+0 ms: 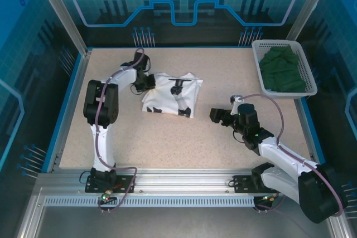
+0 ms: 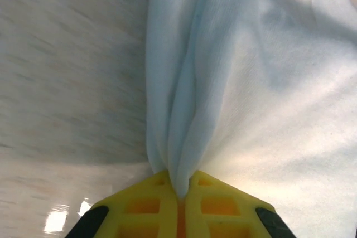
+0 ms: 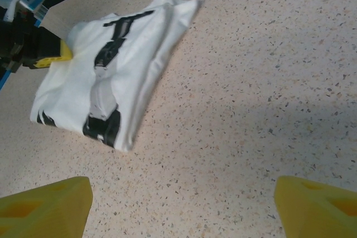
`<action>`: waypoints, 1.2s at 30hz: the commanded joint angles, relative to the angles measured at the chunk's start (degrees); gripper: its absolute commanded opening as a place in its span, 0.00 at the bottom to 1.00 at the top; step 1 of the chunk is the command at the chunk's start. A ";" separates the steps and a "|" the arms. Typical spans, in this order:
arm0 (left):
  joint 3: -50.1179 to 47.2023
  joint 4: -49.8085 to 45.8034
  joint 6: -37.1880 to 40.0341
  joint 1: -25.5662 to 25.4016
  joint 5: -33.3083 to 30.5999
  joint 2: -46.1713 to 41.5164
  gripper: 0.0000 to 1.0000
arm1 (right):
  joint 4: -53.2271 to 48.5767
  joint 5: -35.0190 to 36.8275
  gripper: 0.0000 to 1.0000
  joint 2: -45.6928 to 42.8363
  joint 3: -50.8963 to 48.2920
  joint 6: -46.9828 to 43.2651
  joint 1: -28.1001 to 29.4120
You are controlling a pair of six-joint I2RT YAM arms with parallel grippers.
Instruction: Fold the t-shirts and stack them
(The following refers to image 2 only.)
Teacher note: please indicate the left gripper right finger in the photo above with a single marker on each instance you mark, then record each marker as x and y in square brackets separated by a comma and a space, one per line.
[195, 215]

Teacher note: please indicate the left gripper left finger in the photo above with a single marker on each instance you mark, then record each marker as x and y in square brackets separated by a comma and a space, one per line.
[167, 215]

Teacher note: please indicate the white t-shirt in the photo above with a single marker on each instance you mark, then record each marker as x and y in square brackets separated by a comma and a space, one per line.
[251, 96]

